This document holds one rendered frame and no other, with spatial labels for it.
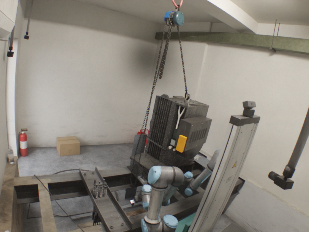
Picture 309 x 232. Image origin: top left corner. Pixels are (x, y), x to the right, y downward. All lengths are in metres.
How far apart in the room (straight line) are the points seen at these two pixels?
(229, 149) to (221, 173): 0.16
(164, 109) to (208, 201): 1.18
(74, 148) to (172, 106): 2.38
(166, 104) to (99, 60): 2.15
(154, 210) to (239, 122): 0.77
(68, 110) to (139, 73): 1.74
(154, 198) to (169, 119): 1.03
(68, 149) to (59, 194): 1.65
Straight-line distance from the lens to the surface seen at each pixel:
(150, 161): 2.19
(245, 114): 1.16
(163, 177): 1.17
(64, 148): 3.76
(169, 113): 2.02
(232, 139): 1.06
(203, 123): 2.02
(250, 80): 2.79
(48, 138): 4.07
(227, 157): 1.10
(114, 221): 1.72
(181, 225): 1.75
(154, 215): 1.33
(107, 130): 4.29
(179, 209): 1.99
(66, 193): 2.31
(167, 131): 2.06
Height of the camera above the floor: 1.96
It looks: 14 degrees down
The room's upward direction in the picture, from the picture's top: 12 degrees clockwise
